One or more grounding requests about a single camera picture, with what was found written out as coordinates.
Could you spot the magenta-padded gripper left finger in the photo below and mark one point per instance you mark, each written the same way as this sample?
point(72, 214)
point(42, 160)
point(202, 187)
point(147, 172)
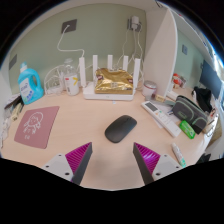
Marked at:
point(58, 164)

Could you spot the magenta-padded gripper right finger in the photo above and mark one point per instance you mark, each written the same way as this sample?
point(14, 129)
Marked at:
point(163, 165)

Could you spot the black computer mouse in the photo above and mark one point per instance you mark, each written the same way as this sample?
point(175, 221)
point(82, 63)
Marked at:
point(120, 129)

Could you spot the pink printed mouse pad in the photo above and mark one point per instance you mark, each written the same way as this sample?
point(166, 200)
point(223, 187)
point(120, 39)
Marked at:
point(43, 133)

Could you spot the white tube with green cap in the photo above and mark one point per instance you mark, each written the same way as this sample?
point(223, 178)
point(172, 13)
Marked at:
point(178, 154)

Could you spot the small green packet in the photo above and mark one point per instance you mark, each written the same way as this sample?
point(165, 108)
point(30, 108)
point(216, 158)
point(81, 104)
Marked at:
point(187, 129)

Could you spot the white remote control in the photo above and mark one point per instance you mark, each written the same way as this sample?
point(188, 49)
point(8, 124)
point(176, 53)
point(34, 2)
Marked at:
point(163, 120)

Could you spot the grey green-trimmed pouch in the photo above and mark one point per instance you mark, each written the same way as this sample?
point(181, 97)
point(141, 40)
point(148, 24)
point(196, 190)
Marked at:
point(188, 111)

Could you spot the small beige box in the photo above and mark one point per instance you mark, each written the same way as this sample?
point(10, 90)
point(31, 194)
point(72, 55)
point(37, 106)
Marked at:
point(16, 112)

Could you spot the small white jar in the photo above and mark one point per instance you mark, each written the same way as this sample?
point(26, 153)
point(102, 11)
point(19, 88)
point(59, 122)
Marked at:
point(149, 89)

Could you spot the black bag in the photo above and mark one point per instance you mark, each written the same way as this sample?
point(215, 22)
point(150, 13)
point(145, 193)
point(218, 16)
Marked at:
point(202, 98)

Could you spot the clear plastic bottle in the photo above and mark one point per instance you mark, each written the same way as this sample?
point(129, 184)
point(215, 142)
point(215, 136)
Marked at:
point(71, 85)

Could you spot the blue detergent bottle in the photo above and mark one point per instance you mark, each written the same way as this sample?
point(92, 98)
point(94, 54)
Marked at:
point(28, 88)

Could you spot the white router with antennas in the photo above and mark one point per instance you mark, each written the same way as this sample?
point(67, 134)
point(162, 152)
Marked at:
point(106, 96)

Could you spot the gold foil bag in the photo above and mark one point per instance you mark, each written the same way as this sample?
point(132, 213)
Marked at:
point(113, 81)

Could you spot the black monitor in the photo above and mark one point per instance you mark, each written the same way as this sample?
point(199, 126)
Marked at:
point(210, 78)

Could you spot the white desk hutch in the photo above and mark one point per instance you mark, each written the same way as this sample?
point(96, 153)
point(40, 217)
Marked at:
point(160, 53)

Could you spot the grey blank wall plate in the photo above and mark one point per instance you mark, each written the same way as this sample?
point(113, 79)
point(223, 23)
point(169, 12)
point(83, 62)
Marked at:
point(13, 61)

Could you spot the grey wall socket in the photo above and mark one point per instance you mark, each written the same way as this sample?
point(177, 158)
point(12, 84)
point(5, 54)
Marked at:
point(70, 24)

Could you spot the white wall charger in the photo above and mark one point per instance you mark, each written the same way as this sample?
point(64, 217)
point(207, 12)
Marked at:
point(134, 22)

